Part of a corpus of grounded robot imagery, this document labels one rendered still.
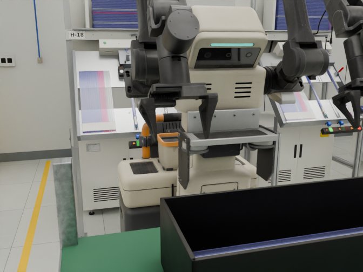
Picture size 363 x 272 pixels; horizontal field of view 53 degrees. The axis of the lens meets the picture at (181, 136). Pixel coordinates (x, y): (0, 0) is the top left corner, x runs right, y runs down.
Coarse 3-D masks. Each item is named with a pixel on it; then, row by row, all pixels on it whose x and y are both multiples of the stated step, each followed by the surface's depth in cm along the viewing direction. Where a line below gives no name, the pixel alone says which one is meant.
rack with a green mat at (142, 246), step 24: (72, 168) 62; (72, 192) 61; (72, 216) 62; (72, 240) 63; (96, 240) 65; (120, 240) 65; (144, 240) 65; (72, 264) 58; (96, 264) 58; (120, 264) 58; (144, 264) 58
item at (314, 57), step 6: (306, 48) 101; (312, 48) 102; (306, 54) 99; (312, 54) 99; (318, 54) 100; (306, 60) 98; (312, 60) 99; (318, 60) 99; (306, 66) 99; (312, 66) 99; (318, 66) 100; (306, 72) 100; (312, 72) 101; (318, 72) 101; (300, 78) 102; (312, 78) 103
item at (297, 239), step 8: (328, 232) 58; (336, 232) 58; (344, 232) 58; (352, 232) 58; (360, 232) 58; (272, 240) 56; (280, 240) 56; (288, 240) 56; (296, 240) 56; (304, 240) 56; (216, 248) 54; (224, 248) 54; (232, 248) 54; (240, 248) 54; (248, 248) 54; (256, 248) 54; (200, 256) 52
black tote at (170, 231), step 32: (224, 192) 57; (256, 192) 59; (288, 192) 60; (320, 192) 62; (352, 192) 64; (160, 224) 56; (192, 224) 57; (224, 224) 59; (256, 224) 60; (288, 224) 62; (320, 224) 64; (352, 224) 65; (192, 256) 40; (224, 256) 40; (256, 256) 41; (288, 256) 42; (320, 256) 44; (352, 256) 45
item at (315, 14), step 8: (280, 0) 293; (312, 0) 300; (320, 0) 302; (280, 8) 295; (312, 8) 302; (320, 8) 304; (280, 16) 296; (312, 16) 304; (320, 16) 306; (280, 24) 298; (312, 24) 305; (320, 24) 307; (328, 24) 309
